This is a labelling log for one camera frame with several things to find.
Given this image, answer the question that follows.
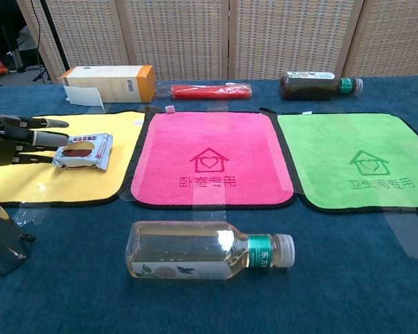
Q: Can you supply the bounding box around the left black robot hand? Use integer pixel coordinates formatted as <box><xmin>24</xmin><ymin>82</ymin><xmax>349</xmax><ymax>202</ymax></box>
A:
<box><xmin>0</xmin><ymin>113</ymin><xmax>71</xmax><ymax>170</ymax></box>

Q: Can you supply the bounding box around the snack packet with bun picture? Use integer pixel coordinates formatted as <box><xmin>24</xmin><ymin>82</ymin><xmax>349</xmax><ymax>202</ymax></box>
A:
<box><xmin>52</xmin><ymin>132</ymin><xmax>114</xmax><ymax>172</ymax></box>

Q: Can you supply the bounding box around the yellow microfibre cloth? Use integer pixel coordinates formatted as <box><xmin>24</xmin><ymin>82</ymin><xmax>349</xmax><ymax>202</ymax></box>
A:
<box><xmin>0</xmin><ymin>111</ymin><xmax>147</xmax><ymax>208</ymax></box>

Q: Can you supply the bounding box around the pink microfibre cloth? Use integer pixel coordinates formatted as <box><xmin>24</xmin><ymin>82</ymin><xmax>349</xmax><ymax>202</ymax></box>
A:
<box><xmin>120</xmin><ymin>105</ymin><xmax>297</xmax><ymax>211</ymax></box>

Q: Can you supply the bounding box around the green microfibre cloth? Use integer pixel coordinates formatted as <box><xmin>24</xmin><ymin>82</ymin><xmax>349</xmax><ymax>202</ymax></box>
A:
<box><xmin>259</xmin><ymin>107</ymin><xmax>418</xmax><ymax>214</ymax></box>

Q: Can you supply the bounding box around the clear adhesive tape strip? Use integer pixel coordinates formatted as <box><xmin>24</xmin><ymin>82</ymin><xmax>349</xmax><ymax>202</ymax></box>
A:
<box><xmin>13</xmin><ymin>201</ymin><xmax>52</xmax><ymax>227</ymax></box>
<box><xmin>382</xmin><ymin>207</ymin><xmax>418</xmax><ymax>261</ymax></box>
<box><xmin>191</xmin><ymin>189</ymin><xmax>228</xmax><ymax>223</ymax></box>

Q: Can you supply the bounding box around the beige and orange carton box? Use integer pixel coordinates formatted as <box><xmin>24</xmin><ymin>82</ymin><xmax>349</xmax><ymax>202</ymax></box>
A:
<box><xmin>58</xmin><ymin>65</ymin><xmax>157</xmax><ymax>106</ymax></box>

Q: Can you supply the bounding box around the black stand pole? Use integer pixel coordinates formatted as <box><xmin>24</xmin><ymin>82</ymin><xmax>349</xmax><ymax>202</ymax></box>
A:
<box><xmin>41</xmin><ymin>0</ymin><xmax>71</xmax><ymax>73</ymax></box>

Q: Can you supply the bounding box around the wooden lattice screen panel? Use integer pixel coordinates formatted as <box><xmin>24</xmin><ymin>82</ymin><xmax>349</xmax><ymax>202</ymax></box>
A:
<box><xmin>229</xmin><ymin>0</ymin><xmax>365</xmax><ymax>80</ymax></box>
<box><xmin>116</xmin><ymin>0</ymin><xmax>231</xmax><ymax>81</ymax></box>
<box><xmin>16</xmin><ymin>0</ymin><xmax>130</xmax><ymax>84</ymax></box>
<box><xmin>341</xmin><ymin>0</ymin><xmax>418</xmax><ymax>78</ymax></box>

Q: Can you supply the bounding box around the red roll in plastic wrap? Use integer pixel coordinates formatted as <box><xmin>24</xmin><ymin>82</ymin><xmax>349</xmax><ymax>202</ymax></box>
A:
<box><xmin>155</xmin><ymin>81</ymin><xmax>254</xmax><ymax>101</ymax></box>

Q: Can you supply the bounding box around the clear bottle of pale tea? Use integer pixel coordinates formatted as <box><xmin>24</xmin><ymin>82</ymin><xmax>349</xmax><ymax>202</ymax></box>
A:
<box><xmin>125</xmin><ymin>220</ymin><xmax>296</xmax><ymax>281</ymax></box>

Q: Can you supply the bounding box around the bottle of dark tea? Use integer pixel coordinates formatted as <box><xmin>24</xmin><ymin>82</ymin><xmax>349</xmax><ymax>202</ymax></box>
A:
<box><xmin>279</xmin><ymin>71</ymin><xmax>364</xmax><ymax>102</ymax></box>

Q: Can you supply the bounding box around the blue tablecloth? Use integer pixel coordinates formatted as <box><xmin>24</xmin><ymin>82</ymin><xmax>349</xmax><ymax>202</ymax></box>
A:
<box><xmin>0</xmin><ymin>74</ymin><xmax>418</xmax><ymax>334</ymax></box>

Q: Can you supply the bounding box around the thin black cable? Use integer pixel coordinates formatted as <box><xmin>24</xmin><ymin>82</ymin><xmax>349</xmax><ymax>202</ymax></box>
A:
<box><xmin>33</xmin><ymin>0</ymin><xmax>47</xmax><ymax>72</ymax></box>

